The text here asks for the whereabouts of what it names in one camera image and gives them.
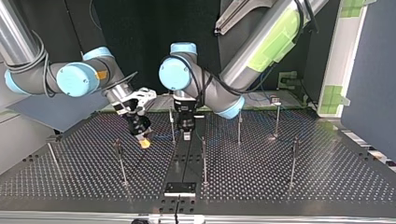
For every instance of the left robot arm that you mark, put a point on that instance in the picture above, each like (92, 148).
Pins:
(267, 46)

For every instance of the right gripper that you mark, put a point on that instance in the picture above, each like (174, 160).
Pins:
(139, 123)

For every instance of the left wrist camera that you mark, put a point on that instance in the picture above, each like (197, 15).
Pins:
(199, 116)

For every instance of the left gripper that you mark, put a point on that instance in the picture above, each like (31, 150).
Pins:
(185, 118)

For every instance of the grey board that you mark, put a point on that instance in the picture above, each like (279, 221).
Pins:
(56, 109)

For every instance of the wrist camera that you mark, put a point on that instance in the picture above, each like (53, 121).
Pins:
(199, 116)
(141, 95)

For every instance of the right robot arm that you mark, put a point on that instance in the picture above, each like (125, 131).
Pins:
(77, 79)

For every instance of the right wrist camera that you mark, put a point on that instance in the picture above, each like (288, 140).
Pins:
(141, 95)

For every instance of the metal post with orange clip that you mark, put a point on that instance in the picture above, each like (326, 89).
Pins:
(277, 118)

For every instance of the black panel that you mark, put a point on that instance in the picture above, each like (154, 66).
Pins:
(149, 37)

